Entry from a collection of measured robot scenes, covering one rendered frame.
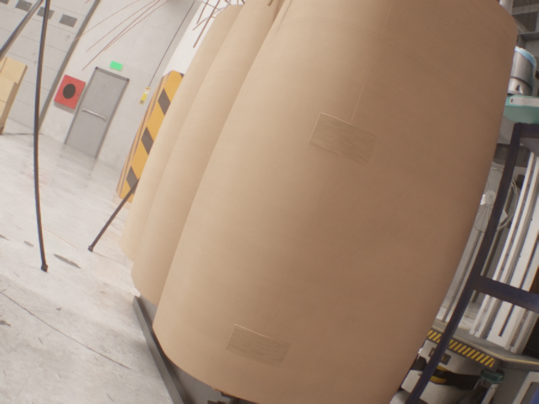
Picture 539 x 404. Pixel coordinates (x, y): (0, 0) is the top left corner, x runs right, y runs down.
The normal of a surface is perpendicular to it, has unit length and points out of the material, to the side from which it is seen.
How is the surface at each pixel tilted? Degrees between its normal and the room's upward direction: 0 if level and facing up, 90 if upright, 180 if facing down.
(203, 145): 90
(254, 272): 90
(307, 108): 90
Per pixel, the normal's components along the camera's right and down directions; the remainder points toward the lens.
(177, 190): -0.64, -0.29
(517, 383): -0.84, -0.35
